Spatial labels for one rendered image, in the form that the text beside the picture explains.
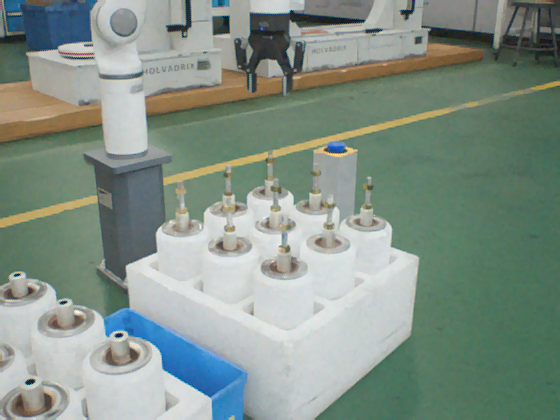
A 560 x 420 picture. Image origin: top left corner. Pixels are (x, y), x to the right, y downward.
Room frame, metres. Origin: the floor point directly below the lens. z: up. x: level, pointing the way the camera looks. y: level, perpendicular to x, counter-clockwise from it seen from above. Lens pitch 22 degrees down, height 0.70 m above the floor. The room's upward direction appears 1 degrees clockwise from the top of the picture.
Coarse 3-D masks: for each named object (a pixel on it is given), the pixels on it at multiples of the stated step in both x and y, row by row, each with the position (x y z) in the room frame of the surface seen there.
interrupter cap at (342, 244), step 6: (318, 234) 0.99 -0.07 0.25; (336, 234) 0.99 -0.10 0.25; (312, 240) 0.96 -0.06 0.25; (318, 240) 0.97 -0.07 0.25; (336, 240) 0.97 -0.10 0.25; (342, 240) 0.96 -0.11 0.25; (348, 240) 0.96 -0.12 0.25; (312, 246) 0.94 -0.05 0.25; (318, 246) 0.94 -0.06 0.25; (324, 246) 0.94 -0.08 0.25; (336, 246) 0.95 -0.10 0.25; (342, 246) 0.94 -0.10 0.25; (348, 246) 0.94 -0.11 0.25; (324, 252) 0.92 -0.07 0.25; (330, 252) 0.92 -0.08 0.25; (336, 252) 0.92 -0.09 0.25
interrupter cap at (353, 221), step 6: (354, 216) 1.07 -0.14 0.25; (360, 216) 1.07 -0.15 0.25; (378, 216) 1.07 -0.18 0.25; (348, 222) 1.04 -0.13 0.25; (354, 222) 1.04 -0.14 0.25; (372, 222) 1.05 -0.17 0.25; (378, 222) 1.05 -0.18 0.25; (384, 222) 1.04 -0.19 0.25; (354, 228) 1.02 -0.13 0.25; (360, 228) 1.01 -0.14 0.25; (366, 228) 1.02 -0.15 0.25; (372, 228) 1.02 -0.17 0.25; (378, 228) 1.01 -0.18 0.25
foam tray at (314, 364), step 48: (144, 288) 0.97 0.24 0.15; (192, 288) 0.92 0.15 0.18; (384, 288) 0.96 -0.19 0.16; (192, 336) 0.89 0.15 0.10; (240, 336) 0.82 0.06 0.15; (288, 336) 0.78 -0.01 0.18; (336, 336) 0.85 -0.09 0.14; (384, 336) 0.97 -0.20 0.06; (288, 384) 0.76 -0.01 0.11; (336, 384) 0.85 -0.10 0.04
